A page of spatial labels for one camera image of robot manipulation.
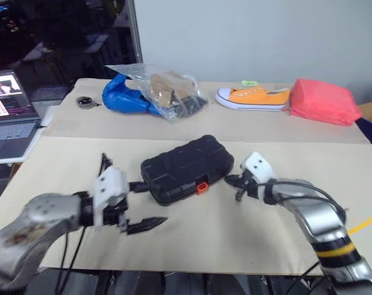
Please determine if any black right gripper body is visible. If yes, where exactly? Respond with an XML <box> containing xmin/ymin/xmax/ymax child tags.
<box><xmin>234</xmin><ymin>170</ymin><xmax>260</xmax><ymax>198</ymax></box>

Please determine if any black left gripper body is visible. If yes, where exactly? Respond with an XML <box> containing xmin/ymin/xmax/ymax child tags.
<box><xmin>102</xmin><ymin>195</ymin><xmax>132</xmax><ymax>234</ymax></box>

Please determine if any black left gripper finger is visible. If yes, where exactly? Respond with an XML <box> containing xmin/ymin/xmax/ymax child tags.
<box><xmin>126</xmin><ymin>216</ymin><xmax>169</xmax><ymax>237</ymax></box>
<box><xmin>128</xmin><ymin>181</ymin><xmax>150</xmax><ymax>194</ymax></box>

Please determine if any black tool case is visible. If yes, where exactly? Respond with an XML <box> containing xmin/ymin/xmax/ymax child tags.
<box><xmin>140</xmin><ymin>134</ymin><xmax>235</xmax><ymax>207</ymax></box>

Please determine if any dark rounded shape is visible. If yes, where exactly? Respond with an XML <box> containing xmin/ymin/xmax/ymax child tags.
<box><xmin>135</xmin><ymin>272</ymin><xmax>165</xmax><ymax>295</ymax></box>
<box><xmin>203</xmin><ymin>273</ymin><xmax>245</xmax><ymax>295</ymax></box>

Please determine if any orange canvas sneaker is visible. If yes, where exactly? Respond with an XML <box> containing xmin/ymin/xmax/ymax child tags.
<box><xmin>215</xmin><ymin>86</ymin><xmax>291</xmax><ymax>112</ymax></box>

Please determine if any blue glossy bag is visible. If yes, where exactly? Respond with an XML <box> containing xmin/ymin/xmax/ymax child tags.
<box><xmin>101</xmin><ymin>73</ymin><xmax>162</xmax><ymax>117</ymax></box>

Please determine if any clear plastic bag with contents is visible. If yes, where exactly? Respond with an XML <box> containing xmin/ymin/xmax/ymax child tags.
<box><xmin>105</xmin><ymin>63</ymin><xmax>210</xmax><ymax>122</ymax></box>

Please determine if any pink fabric pouch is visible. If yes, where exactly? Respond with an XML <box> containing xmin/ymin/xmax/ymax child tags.
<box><xmin>288</xmin><ymin>78</ymin><xmax>363</xmax><ymax>127</ymax></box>

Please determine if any open laptop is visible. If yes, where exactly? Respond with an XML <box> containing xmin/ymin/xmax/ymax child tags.
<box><xmin>0</xmin><ymin>69</ymin><xmax>42</xmax><ymax>161</ymax></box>

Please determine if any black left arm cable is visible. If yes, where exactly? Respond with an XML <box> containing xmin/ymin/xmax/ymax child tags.
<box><xmin>54</xmin><ymin>152</ymin><xmax>113</xmax><ymax>295</ymax></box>

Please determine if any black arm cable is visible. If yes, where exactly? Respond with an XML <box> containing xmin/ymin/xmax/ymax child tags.
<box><xmin>265</xmin><ymin>179</ymin><xmax>348</xmax><ymax>222</ymax></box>
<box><xmin>54</xmin><ymin>152</ymin><xmax>113</xmax><ymax>295</ymax></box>

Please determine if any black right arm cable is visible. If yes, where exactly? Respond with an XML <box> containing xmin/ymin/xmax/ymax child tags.
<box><xmin>265</xmin><ymin>179</ymin><xmax>348</xmax><ymax>222</ymax></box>

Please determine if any grey window frame post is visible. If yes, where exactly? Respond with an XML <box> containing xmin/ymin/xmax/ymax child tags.
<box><xmin>128</xmin><ymin>0</ymin><xmax>144</xmax><ymax>64</ymax></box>

